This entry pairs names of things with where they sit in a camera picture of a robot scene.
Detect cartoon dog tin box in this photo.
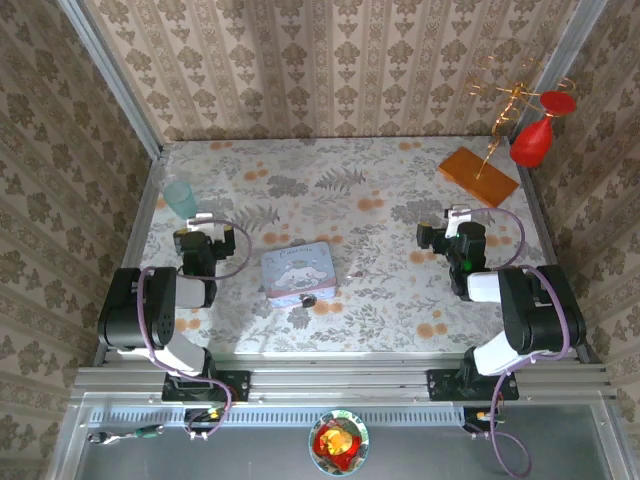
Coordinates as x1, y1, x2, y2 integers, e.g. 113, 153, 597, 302
260, 241, 338, 310

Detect translucent green plastic cup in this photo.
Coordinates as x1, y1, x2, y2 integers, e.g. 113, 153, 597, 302
162, 180, 200, 221

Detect floral table cover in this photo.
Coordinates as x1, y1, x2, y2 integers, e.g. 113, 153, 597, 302
119, 136, 559, 357

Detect red wine glass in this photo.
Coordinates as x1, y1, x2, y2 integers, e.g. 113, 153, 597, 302
508, 90, 578, 169

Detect small controller board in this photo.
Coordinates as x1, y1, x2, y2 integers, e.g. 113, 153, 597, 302
182, 406, 225, 437
462, 405, 508, 435

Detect red and yellow candy wrappers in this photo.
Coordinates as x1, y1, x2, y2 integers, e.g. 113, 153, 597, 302
313, 421, 363, 464

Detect patterned bowl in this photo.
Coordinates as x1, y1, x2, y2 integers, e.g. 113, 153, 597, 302
307, 409, 372, 477

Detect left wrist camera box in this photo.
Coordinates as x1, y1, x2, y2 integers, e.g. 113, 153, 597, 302
187, 213, 217, 234

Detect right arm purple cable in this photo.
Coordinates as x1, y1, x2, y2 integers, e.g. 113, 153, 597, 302
464, 207, 572, 480

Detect gold wire rack wooden base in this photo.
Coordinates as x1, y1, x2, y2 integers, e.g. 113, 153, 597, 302
437, 52, 577, 209

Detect aluminium profile frame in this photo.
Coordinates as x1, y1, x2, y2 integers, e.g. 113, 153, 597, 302
47, 0, 640, 480

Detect grey slotted cable duct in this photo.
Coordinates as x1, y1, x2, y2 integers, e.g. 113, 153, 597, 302
88, 405, 467, 427

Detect ratchet screwdriver green handle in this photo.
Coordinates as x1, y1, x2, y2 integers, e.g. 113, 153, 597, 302
87, 423, 166, 446

